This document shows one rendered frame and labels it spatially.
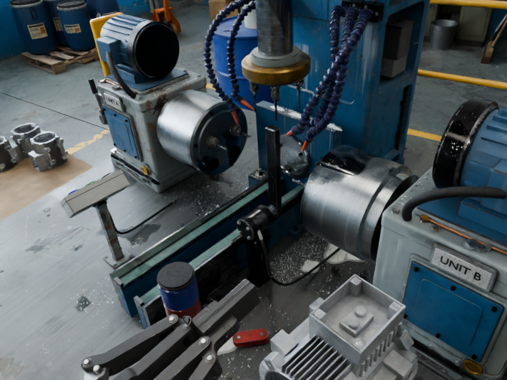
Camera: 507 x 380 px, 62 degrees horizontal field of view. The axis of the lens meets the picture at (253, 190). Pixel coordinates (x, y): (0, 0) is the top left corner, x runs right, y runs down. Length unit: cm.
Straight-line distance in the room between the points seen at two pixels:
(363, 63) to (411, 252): 54
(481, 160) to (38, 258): 124
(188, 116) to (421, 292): 82
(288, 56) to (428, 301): 64
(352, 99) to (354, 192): 38
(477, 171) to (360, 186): 26
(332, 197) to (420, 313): 31
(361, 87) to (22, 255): 115
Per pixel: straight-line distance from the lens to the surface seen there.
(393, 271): 97
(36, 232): 161
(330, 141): 120
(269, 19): 108
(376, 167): 101
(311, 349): 74
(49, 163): 332
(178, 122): 136
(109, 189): 121
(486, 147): 82
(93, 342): 120
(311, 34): 130
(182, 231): 121
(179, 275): 69
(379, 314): 76
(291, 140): 129
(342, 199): 98
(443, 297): 92
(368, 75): 122
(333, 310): 76
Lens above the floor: 171
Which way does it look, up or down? 36 degrees down
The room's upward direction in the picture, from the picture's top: 4 degrees counter-clockwise
